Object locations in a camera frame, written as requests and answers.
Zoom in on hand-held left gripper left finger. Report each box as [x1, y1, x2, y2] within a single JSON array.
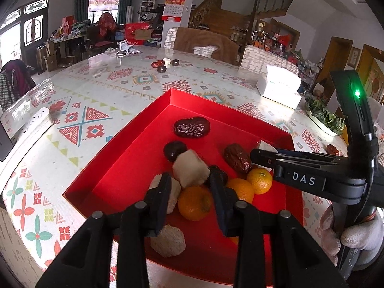
[[35, 172, 173, 288]]

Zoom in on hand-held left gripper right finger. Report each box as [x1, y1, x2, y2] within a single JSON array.
[[209, 166, 348, 288]]

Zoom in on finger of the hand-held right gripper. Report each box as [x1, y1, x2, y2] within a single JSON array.
[[250, 148, 348, 171]]

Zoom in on dark brown chestnut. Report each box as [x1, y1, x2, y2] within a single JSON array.
[[163, 141, 188, 162], [204, 168, 228, 188]]

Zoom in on red tray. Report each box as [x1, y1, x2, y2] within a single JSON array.
[[62, 88, 303, 287]]

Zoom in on large red date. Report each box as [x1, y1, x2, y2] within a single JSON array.
[[173, 117, 210, 139]]

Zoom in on person's right hand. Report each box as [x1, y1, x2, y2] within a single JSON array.
[[319, 207, 384, 272]]

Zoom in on plate of green vegetables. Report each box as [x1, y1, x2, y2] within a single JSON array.
[[304, 97, 345, 137]]

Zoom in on white tissue box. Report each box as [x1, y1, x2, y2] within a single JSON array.
[[256, 65, 302, 109]]

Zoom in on wooden door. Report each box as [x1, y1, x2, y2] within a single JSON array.
[[318, 37, 354, 92], [357, 44, 384, 104]]

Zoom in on patterned dining chair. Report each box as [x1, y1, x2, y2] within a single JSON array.
[[240, 45, 300, 77], [164, 27, 240, 65]]

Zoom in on wooden staircase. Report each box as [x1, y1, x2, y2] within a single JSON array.
[[250, 0, 300, 24]]

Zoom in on white face mask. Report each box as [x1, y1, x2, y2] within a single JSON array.
[[115, 40, 141, 57]]

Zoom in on dark phone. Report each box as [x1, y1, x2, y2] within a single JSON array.
[[0, 123, 14, 162]]

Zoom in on red gift box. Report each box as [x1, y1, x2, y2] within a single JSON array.
[[124, 22, 153, 46]]

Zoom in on brown cardboard box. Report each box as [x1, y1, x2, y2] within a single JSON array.
[[36, 40, 77, 72]]

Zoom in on red patterned cloth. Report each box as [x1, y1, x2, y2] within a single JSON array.
[[97, 12, 117, 39]]

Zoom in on plaid jacket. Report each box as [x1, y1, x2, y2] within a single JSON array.
[[0, 60, 36, 111]]

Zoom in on teal curtain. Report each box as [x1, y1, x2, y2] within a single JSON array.
[[75, 0, 92, 23], [118, 0, 134, 24]]

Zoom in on red wall calendar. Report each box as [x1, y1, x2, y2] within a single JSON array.
[[162, 0, 189, 22]]

